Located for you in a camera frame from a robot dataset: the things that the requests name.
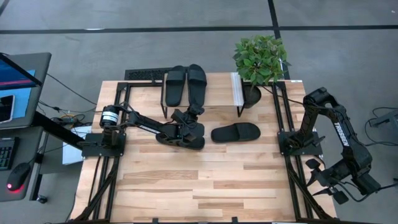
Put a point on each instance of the black plant pot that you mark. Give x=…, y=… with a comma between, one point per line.
x=252, y=96

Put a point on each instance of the green leafy plant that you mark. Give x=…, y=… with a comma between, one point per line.
x=259, y=59

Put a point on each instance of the black slide sandal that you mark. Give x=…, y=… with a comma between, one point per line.
x=175, y=90
x=230, y=133
x=196, y=81
x=200, y=143

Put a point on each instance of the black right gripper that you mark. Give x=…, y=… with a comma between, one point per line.
x=335, y=177

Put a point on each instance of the black table bracket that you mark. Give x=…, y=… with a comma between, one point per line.
x=155, y=220
x=234, y=220

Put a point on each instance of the computer monitor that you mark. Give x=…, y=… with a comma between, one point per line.
x=21, y=99

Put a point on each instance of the wooden shelf black legs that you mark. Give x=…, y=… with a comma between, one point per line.
x=220, y=90

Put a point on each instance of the grey floor device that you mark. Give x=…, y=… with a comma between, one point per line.
x=387, y=119

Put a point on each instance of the black computer mouse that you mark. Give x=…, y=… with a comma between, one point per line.
x=18, y=175

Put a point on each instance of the white box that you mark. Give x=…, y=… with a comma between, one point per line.
x=71, y=152

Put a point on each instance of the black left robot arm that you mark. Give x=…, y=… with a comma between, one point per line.
x=146, y=124

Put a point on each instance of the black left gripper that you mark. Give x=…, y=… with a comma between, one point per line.
x=188, y=130

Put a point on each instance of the black caster wheel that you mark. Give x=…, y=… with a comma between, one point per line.
x=42, y=199

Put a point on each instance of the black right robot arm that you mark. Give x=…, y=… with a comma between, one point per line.
x=342, y=133

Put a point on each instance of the dark grey desk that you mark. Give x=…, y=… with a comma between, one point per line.
x=29, y=146

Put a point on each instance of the black support beam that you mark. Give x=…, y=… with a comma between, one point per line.
x=56, y=130

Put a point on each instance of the black keyboard behind table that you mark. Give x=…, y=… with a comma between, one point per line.
x=146, y=74

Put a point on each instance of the black metal rig frame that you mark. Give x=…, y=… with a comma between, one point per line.
x=122, y=85

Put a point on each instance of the black smartphone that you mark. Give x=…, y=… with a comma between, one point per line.
x=6, y=109

